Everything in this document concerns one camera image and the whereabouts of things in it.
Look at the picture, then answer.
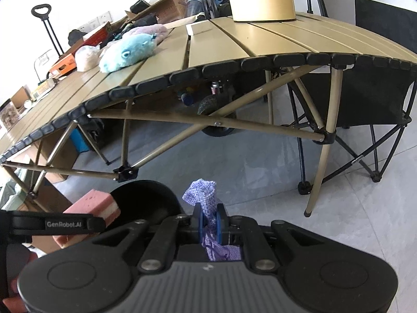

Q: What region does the purple knitted cloth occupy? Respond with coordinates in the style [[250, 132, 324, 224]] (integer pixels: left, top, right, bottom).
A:
[[182, 179, 241, 261]]

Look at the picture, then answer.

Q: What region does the pink and white sponge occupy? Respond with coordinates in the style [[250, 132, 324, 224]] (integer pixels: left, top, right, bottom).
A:
[[51, 188, 122, 247]]

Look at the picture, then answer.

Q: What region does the black round trash bin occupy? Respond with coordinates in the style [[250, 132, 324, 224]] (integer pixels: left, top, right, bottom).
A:
[[107, 179, 184, 230]]

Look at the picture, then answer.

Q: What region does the person's left hand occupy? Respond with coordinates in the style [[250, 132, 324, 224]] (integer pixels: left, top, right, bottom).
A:
[[1, 244, 38, 313]]

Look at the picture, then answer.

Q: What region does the cardboard box with liner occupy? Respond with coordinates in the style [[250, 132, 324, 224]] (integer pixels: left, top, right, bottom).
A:
[[0, 143, 79, 255]]

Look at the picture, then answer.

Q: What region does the clear jar with snacks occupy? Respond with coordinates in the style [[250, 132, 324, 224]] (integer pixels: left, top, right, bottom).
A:
[[0, 99, 20, 131]]

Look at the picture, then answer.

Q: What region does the black cart wheel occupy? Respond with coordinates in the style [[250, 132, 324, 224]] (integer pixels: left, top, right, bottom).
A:
[[196, 95, 239, 138]]

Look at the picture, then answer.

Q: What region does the small yellow paper box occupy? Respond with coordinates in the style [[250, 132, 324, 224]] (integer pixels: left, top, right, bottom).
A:
[[31, 78, 59, 100]]

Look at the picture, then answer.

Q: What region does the folding slatted camping table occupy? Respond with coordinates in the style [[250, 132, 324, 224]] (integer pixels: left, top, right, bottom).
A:
[[0, 10, 417, 219]]

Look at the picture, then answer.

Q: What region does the orange cardboard box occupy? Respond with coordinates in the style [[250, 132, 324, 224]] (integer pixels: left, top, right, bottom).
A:
[[49, 22, 111, 77]]

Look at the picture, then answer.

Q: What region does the crumpled clear plastic bag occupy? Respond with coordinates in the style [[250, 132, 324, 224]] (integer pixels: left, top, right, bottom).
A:
[[74, 45, 101, 72]]

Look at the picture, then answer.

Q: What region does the blue plush toy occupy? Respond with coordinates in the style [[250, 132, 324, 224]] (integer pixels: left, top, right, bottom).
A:
[[98, 33, 157, 74]]

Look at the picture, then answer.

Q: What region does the black folding camp chair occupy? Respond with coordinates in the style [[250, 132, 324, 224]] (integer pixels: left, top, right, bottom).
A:
[[281, 0, 417, 197]]

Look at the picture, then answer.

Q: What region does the white triangular sponge wedge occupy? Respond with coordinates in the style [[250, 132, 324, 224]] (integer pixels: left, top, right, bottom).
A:
[[186, 20, 212, 37]]

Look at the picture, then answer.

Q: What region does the lavender plush toy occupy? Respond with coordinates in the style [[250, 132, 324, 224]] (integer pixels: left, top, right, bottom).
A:
[[122, 24, 168, 45]]

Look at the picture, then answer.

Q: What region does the open brown cardboard box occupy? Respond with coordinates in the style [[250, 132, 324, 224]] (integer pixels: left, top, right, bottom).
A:
[[125, 0, 188, 24]]

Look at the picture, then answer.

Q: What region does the grey water bottle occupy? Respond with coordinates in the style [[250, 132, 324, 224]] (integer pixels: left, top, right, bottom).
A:
[[187, 0, 205, 17]]

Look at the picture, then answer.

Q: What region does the black trolley handle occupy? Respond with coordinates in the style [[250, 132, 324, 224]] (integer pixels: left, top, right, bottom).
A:
[[31, 4, 64, 57]]

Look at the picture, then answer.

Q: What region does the wall socket panel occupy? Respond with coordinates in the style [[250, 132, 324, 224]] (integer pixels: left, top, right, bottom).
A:
[[78, 11, 112, 33]]

